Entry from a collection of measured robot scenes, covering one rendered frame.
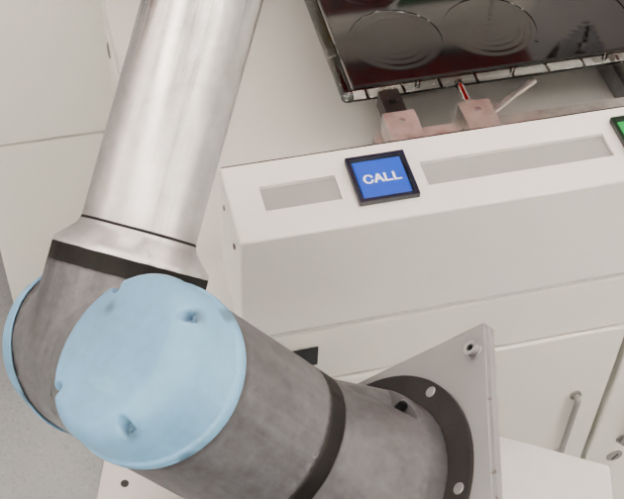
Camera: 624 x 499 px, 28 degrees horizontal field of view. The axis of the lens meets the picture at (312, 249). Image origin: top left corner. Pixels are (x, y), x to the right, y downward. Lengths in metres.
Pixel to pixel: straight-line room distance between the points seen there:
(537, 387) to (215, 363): 0.71
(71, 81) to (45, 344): 0.91
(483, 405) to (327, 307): 0.35
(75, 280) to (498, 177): 0.44
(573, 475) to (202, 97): 0.48
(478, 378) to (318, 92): 0.62
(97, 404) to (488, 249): 0.52
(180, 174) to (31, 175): 1.00
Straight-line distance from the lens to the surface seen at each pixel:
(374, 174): 1.12
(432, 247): 1.14
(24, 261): 2.00
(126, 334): 0.76
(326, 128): 1.37
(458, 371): 0.88
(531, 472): 1.12
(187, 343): 0.73
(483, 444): 0.83
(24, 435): 2.13
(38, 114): 1.78
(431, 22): 1.39
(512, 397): 1.40
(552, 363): 1.37
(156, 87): 0.88
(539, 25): 1.41
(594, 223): 1.20
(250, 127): 1.37
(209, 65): 0.88
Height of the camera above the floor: 1.77
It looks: 49 degrees down
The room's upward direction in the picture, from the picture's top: 2 degrees clockwise
